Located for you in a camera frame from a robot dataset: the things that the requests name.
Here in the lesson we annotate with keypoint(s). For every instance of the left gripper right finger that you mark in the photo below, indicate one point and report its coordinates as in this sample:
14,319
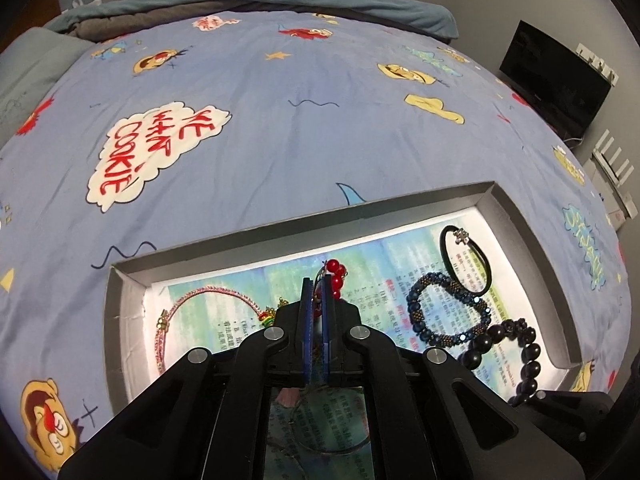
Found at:
429,416

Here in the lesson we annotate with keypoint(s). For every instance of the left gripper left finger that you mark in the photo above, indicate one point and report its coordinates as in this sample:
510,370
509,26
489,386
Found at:
207,416

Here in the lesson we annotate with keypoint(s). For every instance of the silver bangle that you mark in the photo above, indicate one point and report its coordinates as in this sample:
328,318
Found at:
324,420

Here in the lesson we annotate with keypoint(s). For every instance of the grey shallow cardboard box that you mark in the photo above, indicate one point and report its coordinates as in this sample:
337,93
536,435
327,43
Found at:
439,264

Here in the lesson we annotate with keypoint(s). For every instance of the blue cartoon bed sheet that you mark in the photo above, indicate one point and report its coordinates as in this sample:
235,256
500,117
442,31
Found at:
213,125

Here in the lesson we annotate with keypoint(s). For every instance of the black monitor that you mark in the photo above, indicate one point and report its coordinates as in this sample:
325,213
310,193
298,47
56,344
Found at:
560,85

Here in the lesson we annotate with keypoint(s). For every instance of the grey blue pillow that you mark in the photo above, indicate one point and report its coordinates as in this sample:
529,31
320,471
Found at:
30,67

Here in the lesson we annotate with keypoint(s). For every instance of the wooden headboard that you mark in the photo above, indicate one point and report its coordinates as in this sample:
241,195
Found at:
35,13

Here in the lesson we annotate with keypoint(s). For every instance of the white wall outlet strip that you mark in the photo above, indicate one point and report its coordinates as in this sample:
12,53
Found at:
598,64

